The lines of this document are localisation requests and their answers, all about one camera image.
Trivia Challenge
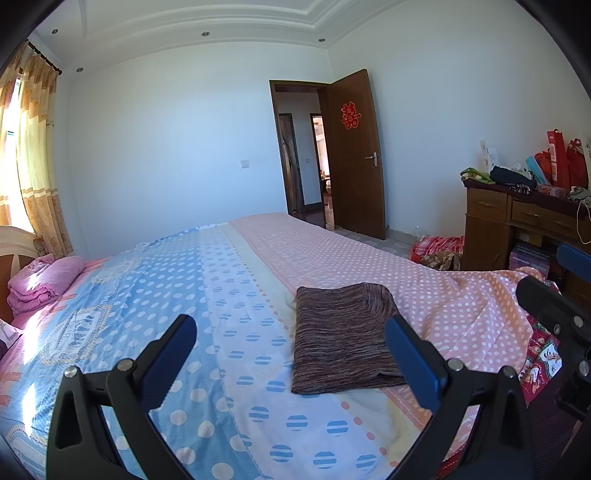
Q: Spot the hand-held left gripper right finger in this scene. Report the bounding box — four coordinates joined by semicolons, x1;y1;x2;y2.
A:
385;314;534;480

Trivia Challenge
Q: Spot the brown wooden door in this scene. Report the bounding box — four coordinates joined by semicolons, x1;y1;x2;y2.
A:
325;69;387;241

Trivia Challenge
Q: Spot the pink folded blanket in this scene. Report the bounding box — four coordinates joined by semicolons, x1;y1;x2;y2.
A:
8;256;86;316

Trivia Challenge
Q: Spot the brown patterned cloth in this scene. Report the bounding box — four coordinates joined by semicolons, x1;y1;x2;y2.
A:
422;251;463;272

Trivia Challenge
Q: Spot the yellow patterned curtain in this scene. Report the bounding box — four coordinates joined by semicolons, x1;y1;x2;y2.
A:
16;50;75;259

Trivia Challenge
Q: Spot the dark wooden door frame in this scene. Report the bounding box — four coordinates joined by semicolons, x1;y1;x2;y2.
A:
270;79;331;230

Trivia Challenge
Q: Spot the white pillow with square print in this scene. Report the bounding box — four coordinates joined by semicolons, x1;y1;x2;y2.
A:
0;320;22;359

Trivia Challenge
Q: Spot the tall red gift bag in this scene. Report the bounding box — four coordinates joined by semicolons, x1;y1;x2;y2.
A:
547;130;571;188

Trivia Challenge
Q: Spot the green cloth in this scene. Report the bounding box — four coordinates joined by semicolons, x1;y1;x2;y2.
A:
460;167;496;186

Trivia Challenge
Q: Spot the small red bag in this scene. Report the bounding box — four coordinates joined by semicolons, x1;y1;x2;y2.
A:
533;150;553;184

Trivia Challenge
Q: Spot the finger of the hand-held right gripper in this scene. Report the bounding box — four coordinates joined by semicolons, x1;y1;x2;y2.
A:
556;243;591;289
516;276;591;352

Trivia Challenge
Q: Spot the light blue packet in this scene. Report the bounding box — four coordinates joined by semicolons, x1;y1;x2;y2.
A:
525;156;550;184

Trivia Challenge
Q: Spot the wooden bed headboard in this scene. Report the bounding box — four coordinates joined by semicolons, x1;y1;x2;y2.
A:
0;225;38;324

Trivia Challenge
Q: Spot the dark curtain rod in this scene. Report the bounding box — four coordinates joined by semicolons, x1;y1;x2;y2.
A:
25;39;63;75

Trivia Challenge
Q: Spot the black folded cloth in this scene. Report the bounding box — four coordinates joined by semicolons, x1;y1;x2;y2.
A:
489;165;539;191

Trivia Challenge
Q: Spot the polka dot bed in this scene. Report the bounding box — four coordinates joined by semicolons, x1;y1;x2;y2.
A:
0;212;560;480

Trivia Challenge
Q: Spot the red printed blanket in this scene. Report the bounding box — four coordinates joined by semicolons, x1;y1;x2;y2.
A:
519;314;562;409

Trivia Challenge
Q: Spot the red plastic bag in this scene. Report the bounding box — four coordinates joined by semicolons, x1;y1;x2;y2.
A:
567;138;590;189

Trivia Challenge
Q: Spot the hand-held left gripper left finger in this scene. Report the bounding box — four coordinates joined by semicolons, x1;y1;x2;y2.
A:
46;314;199;480

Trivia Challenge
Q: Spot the white cable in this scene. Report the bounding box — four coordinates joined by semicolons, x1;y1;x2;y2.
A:
575;196;591;246

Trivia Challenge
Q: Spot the stack of boxes under desk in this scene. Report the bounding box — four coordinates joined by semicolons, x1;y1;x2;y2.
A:
510;242;553;280

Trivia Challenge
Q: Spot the red plaid bundle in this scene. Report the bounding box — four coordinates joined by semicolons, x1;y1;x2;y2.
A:
410;235;465;267

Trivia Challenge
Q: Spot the white carton box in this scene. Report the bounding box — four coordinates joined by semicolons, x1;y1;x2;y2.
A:
480;140;500;172

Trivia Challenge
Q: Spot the dark hallway door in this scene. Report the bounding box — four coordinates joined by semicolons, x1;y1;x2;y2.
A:
278;114;305;211

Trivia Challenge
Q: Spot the brown wooden desk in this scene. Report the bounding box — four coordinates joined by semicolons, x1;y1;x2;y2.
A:
464;178;591;297

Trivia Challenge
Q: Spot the brown knitted sweater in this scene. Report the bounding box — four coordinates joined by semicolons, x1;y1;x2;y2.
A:
291;282;408;396

